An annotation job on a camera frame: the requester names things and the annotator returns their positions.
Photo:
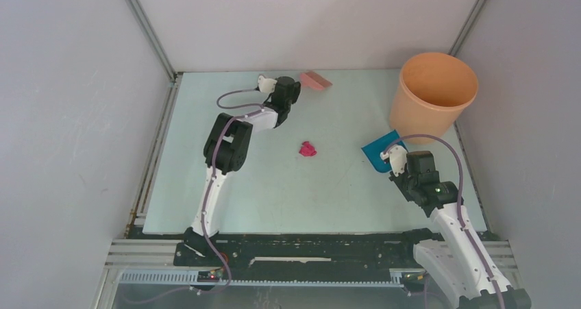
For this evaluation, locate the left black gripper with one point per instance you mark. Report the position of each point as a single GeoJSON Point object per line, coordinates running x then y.
{"type": "Point", "coordinates": [296, 92]}

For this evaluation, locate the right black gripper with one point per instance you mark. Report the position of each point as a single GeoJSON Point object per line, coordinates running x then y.
{"type": "Point", "coordinates": [397, 181]}

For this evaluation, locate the pink plastic brush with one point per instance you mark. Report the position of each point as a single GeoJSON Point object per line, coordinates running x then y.
{"type": "Point", "coordinates": [315, 81]}

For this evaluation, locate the blue plastic dustpan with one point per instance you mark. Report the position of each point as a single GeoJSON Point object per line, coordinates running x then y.
{"type": "Point", "coordinates": [375, 148]}

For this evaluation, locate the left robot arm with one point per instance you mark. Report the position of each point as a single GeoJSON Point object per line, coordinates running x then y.
{"type": "Point", "coordinates": [226, 148]}

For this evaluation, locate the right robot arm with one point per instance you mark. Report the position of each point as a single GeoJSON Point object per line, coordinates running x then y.
{"type": "Point", "coordinates": [460, 264]}

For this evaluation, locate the pink paper scrap right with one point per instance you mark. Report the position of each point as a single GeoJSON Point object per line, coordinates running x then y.
{"type": "Point", "coordinates": [307, 149]}

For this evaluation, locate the orange plastic bucket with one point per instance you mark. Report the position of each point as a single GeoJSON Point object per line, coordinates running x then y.
{"type": "Point", "coordinates": [433, 90]}

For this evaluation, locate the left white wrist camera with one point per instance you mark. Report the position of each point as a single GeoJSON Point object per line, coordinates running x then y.
{"type": "Point", "coordinates": [266, 85]}

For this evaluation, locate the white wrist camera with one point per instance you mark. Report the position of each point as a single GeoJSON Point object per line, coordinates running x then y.
{"type": "Point", "coordinates": [266, 85]}
{"type": "Point", "coordinates": [396, 157]}

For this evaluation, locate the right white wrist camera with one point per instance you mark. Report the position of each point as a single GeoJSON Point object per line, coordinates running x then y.
{"type": "Point", "coordinates": [396, 157]}

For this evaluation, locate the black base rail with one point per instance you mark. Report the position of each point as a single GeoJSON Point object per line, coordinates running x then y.
{"type": "Point", "coordinates": [318, 258]}

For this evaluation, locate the aluminium frame post left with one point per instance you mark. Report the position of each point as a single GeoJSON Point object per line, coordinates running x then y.
{"type": "Point", "coordinates": [144, 23]}

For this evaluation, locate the aluminium frame post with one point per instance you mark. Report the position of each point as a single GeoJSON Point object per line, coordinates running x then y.
{"type": "Point", "coordinates": [144, 23]}
{"type": "Point", "coordinates": [467, 27]}

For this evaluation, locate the aluminium frame post right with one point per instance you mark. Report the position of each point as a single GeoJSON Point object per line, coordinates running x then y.
{"type": "Point", "coordinates": [467, 27]}

